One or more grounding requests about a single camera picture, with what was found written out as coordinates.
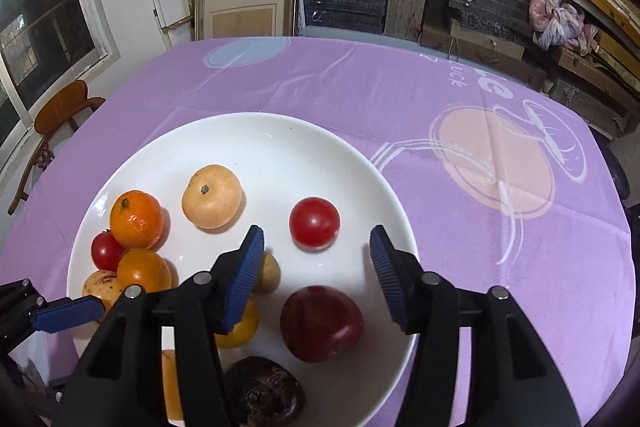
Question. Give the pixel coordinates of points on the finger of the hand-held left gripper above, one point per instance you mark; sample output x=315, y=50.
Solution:
x=70, y=314
x=55, y=394

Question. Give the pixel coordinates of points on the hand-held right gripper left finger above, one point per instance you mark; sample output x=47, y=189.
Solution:
x=245, y=279

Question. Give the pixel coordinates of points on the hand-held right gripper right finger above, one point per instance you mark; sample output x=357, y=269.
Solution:
x=390, y=279

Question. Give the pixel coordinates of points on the small yellow fruit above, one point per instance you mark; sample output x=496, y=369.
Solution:
x=270, y=272

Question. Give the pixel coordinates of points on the tan speckled passion fruit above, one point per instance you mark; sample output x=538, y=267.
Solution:
x=102, y=287

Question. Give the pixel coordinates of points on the smooth yellow-orange orange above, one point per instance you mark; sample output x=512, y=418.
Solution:
x=245, y=329

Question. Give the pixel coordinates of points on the small red tomato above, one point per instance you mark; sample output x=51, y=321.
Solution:
x=105, y=252

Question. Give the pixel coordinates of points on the large dark red apple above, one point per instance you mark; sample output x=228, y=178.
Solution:
x=320, y=327

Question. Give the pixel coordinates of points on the pale peach-coloured fruit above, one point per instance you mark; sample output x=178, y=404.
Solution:
x=212, y=199

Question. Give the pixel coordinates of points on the small orange mandarin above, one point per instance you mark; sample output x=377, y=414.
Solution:
x=145, y=269

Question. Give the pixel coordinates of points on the dark brown passion fruit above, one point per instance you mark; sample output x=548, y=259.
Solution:
x=265, y=389

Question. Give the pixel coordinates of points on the dimpled orange mandarin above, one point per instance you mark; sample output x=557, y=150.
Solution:
x=136, y=219

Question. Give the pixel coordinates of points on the orange fruit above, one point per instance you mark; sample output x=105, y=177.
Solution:
x=171, y=382

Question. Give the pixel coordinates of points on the white round plate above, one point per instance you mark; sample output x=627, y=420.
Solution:
x=280, y=157

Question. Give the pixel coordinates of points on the purple printed tablecloth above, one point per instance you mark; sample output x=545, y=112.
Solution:
x=500, y=267

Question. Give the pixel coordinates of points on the wooden chair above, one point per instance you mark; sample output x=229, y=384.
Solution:
x=60, y=107

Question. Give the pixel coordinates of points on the dark object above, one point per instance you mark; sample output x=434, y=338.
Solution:
x=617, y=177

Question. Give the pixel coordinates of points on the pile of brown gift boxes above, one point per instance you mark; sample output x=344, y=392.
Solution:
x=480, y=2

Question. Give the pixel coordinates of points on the pink plastic bag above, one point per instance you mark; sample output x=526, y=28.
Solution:
x=555, y=19

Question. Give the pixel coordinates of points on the white-framed window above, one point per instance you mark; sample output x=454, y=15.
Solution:
x=40, y=7

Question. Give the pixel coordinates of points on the cardboard picture frame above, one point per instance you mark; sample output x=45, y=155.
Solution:
x=245, y=14

